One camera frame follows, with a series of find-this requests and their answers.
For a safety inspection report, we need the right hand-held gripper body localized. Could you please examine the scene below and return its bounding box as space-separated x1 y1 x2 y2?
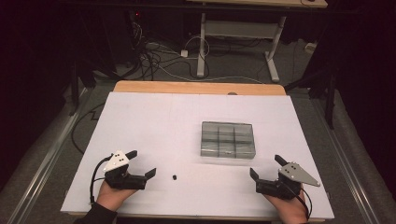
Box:
255 161 321 201

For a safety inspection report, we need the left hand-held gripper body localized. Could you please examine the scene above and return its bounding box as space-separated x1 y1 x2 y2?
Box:
102 150 148 191

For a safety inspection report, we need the clear plastic compartment box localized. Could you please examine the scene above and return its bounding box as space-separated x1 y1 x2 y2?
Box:
200 120 257 161

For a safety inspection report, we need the person's left hand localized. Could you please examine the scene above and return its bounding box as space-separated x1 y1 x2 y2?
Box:
96 181 138 213

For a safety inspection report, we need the person's right hand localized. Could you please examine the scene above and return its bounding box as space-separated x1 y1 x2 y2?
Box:
264 189 310 224

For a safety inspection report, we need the white table board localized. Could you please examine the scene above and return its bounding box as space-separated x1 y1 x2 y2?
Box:
60 91 336 220

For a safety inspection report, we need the black metal stand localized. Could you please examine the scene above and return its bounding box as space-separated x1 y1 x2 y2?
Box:
68 58 98 117
284 66 341 131

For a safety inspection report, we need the small white box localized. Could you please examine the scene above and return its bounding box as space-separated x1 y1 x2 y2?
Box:
304 40 318 53

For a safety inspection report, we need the wooden desk top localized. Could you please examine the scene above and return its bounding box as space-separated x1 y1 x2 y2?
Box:
186 0 329 9

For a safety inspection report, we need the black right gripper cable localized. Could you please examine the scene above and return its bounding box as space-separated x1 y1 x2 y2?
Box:
290 183 314 220

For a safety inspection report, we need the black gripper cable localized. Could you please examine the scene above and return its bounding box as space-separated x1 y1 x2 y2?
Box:
89 153 114 206
290 183 314 220

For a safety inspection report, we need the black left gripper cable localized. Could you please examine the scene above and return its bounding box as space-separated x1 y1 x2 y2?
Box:
89 153 114 206

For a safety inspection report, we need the black floor cable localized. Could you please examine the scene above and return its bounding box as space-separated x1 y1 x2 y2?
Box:
70 102 107 155

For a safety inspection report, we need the aluminium floor rail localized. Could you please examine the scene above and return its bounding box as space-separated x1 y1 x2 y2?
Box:
5 88 91 224
310 97 383 224

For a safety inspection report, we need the bundle of black cables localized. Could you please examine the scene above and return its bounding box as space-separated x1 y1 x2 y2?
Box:
130 21 213 82

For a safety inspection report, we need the white floor cable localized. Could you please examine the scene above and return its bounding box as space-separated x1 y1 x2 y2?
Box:
154 63 264 85

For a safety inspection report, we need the white desk frame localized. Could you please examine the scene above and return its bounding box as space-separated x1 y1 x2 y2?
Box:
196 12 288 84

